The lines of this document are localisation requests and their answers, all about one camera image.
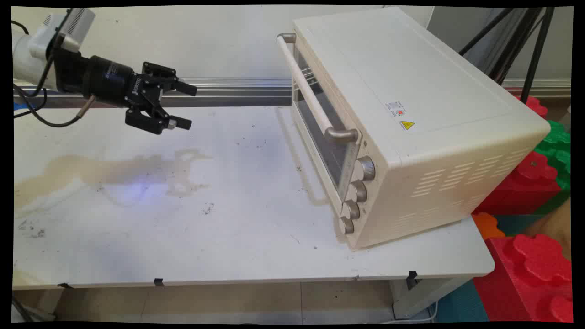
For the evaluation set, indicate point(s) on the white table leg frame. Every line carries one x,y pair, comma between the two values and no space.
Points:
420,292

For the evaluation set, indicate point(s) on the aluminium rail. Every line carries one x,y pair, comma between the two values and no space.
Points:
228,91

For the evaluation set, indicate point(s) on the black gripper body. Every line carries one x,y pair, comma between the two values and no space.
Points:
109,80

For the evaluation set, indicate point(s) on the green foam block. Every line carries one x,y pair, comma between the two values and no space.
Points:
557,146

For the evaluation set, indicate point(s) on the yellow warning triangle sticker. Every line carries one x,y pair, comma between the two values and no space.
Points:
407,125

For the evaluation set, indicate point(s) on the cream toaster oven body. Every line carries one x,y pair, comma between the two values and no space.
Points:
411,68

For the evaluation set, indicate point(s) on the large red foam block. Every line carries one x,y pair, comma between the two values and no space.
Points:
525,278

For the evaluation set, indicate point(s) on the teal floor mat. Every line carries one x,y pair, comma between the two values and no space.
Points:
461,306

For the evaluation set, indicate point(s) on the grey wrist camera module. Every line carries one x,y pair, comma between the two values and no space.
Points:
77,20

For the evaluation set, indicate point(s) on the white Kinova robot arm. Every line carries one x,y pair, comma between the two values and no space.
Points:
27,55

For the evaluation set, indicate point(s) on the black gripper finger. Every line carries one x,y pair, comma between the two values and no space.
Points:
146,119
160,75

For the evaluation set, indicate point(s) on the small red foam block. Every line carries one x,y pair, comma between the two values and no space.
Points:
534,106

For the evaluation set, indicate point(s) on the large silver oven knob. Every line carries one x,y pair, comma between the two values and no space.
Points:
365,168

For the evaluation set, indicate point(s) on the orange foam block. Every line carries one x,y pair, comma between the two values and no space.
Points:
486,225

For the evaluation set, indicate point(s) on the white printed label sticker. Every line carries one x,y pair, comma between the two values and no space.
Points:
396,109

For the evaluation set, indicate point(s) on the teal foam block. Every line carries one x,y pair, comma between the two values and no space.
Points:
516,224

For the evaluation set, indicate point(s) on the black tripod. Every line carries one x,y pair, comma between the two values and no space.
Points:
534,55

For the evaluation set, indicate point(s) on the blue tape piece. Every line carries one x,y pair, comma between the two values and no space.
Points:
20,106

